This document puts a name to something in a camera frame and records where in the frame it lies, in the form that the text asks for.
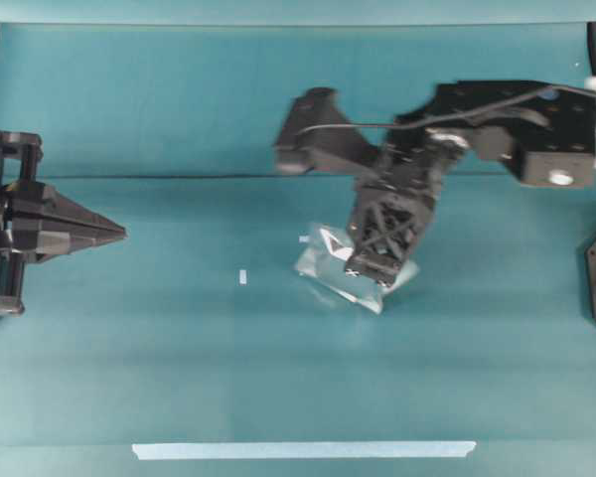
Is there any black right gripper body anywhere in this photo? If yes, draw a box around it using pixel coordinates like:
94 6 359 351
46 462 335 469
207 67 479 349
348 143 445 263

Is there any silver zip bag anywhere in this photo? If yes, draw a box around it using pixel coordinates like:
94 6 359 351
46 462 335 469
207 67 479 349
294 223 419 314

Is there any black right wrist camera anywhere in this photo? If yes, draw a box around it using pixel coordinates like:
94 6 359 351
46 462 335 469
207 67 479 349
274 87 380 176

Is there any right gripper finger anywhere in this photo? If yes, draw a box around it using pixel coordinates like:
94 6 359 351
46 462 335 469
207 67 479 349
374 253 402 287
345 250 377 278

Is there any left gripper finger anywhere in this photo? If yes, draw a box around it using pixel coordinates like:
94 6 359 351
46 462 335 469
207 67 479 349
9 179 126 234
9 232 127 263

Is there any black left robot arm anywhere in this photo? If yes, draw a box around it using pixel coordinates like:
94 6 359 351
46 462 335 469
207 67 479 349
0 130 127 317

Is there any black camera cable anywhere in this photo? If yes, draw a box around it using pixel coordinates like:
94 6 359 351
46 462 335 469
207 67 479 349
293 84 596 143

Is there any long blue tape strip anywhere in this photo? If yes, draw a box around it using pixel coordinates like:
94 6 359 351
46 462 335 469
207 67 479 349
131 440 477 461

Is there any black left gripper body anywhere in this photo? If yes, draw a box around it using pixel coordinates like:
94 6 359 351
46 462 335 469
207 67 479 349
0 130 45 263

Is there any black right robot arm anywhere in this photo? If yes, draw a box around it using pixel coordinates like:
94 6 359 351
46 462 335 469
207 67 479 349
345 23 596 286

